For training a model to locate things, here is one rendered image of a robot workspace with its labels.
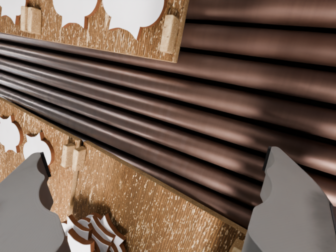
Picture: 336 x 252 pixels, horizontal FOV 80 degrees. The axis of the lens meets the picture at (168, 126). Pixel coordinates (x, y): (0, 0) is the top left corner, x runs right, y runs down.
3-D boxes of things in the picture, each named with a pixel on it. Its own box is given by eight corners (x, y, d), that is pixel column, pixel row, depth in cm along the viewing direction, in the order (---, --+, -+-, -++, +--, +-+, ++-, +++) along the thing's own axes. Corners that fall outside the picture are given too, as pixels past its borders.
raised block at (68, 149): (74, 165, 53) (64, 168, 51) (69, 162, 54) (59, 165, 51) (76, 144, 51) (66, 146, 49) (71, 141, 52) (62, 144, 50)
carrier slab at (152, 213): (191, 353, 45) (189, 362, 43) (71, 244, 61) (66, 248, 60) (250, 231, 35) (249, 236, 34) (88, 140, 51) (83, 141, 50)
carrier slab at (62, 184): (69, 244, 62) (64, 247, 60) (0, 184, 79) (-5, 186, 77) (82, 139, 52) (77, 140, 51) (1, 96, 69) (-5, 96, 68)
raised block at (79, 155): (84, 169, 51) (74, 173, 49) (79, 166, 52) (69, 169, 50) (87, 148, 50) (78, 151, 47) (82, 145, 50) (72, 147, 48)
